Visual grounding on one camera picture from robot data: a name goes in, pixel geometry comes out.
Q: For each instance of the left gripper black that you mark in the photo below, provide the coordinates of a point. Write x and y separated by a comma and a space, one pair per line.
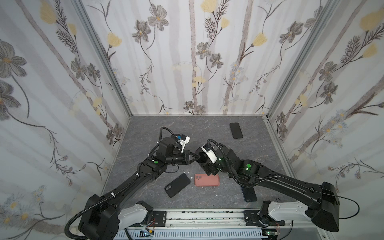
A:
185, 155

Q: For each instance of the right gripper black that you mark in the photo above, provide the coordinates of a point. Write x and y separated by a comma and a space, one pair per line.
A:
205, 159

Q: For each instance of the pink phone case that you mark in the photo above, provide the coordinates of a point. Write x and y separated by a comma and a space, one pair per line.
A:
204, 180

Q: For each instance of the black phone case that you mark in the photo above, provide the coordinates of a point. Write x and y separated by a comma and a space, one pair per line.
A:
177, 185
236, 131

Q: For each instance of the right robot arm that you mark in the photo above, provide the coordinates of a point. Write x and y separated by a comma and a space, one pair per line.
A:
318, 204

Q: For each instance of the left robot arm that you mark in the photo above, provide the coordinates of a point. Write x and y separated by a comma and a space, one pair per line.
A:
103, 217

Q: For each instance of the black phone case front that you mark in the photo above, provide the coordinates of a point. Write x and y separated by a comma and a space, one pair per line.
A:
177, 185

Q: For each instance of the black phone right front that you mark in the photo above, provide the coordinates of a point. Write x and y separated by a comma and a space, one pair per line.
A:
249, 195

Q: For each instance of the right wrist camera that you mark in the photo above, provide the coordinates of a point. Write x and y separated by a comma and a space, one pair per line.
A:
210, 153

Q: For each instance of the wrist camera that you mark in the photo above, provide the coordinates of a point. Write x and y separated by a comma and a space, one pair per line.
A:
210, 153
183, 140

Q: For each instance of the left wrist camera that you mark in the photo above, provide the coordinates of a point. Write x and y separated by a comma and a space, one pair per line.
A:
183, 140

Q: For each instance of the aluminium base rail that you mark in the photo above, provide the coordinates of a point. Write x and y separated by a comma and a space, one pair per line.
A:
213, 218

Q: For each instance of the white vented cable duct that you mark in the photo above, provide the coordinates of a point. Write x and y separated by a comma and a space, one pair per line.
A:
198, 234

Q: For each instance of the aluminium corner frame post left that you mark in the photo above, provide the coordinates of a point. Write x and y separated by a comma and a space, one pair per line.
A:
101, 53

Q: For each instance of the aluminium corner frame post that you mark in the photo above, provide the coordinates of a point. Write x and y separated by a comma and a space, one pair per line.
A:
101, 53
324, 16

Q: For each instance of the aluminium corner frame post right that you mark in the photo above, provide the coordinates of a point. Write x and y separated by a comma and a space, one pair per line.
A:
324, 16

